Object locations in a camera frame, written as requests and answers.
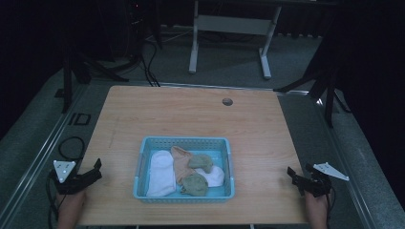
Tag short white sock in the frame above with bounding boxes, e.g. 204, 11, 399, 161
195, 165, 225, 188

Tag black stand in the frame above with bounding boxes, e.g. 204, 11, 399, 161
273, 18, 352, 129
53, 31, 130, 115

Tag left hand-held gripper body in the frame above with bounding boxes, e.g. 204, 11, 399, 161
51, 159, 94, 196

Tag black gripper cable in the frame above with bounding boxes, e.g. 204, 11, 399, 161
45, 170, 65, 229
326, 187, 336, 229

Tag large green sock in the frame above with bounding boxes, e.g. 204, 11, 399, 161
180, 173, 209, 198

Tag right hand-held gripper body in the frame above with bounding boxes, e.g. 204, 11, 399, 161
299, 162, 351, 198

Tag white desk frame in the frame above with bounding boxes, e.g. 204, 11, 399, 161
188, 0, 283, 80

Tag small green sock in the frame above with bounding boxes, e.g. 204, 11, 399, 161
187, 154, 214, 175

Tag black floor cables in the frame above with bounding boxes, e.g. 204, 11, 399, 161
139, 41, 161, 88

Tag light blue plastic basket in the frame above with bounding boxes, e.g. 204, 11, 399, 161
132, 135, 236, 204

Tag black looped cable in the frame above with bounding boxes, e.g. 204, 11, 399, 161
57, 135, 86, 161

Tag person's right hand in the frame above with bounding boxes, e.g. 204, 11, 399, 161
304, 190, 330, 229

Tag long white sock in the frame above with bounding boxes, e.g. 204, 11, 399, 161
145, 150, 177, 198

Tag peach sock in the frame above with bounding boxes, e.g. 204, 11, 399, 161
170, 145, 198, 186

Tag person's left hand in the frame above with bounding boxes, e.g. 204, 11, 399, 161
55, 189, 88, 229

